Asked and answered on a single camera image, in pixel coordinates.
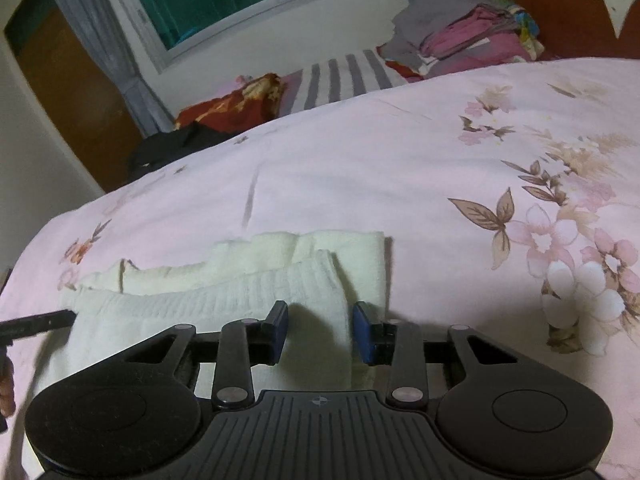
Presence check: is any white knit sweater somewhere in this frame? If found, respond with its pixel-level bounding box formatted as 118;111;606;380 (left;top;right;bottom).
59;230;389;397

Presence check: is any brown wooden door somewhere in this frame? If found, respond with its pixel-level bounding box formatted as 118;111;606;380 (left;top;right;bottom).
4;0;147;194

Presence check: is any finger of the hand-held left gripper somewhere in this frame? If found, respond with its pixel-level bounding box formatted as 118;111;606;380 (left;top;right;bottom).
0;309;77;343

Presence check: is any grey striped cloth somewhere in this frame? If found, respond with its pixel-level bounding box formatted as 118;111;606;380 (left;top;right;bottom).
282;50;409;114

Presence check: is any pink floral bed sheet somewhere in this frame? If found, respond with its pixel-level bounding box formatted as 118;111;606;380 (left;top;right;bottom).
0;57;640;480

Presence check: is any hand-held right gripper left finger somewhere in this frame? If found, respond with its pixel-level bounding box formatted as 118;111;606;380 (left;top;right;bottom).
120;301;290;411

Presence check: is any white and brown headboard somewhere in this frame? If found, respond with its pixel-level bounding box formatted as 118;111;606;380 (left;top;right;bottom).
475;0;640;62

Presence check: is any sliding glass window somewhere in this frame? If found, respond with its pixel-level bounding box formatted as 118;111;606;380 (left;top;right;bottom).
97;0;408;69

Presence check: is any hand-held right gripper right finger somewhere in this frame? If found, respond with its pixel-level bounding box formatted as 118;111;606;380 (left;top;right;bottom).
352;301;521;407

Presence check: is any pile of folded clothes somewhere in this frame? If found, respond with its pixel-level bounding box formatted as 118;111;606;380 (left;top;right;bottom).
377;0;546;82

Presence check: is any black cloth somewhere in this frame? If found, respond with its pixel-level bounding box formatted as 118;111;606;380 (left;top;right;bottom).
127;122;242;179

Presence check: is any red patterned cloth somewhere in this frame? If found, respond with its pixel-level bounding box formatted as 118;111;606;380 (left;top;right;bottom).
175;74;287;132

